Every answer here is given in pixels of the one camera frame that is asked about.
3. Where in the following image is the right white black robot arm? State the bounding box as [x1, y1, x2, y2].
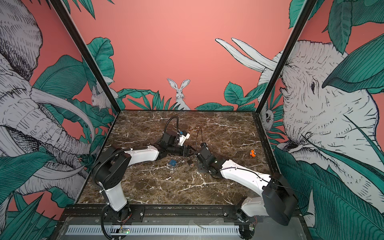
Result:
[195, 143, 298, 226]

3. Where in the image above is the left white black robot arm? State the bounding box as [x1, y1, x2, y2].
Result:
[92, 131, 193, 212]

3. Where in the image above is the left blue padlock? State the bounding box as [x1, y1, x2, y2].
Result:
[169, 160, 177, 167]

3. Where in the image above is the orange small object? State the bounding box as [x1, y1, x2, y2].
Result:
[250, 150, 256, 158]

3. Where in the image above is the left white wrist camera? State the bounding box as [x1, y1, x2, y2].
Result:
[178, 131, 190, 146]

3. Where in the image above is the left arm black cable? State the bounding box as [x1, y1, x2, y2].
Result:
[163, 116, 180, 134]

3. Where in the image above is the black front mounting rail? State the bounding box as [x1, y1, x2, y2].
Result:
[59, 204, 267, 224]

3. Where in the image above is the white slotted cable duct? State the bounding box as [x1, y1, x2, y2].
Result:
[65, 225, 240, 236]

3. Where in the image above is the left black frame post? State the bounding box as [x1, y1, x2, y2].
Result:
[50, 0, 121, 114]

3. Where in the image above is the black frame post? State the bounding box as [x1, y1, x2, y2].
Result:
[50, 0, 121, 114]
[256, 0, 317, 115]

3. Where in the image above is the right black frame post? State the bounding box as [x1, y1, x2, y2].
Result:
[256, 0, 317, 115]

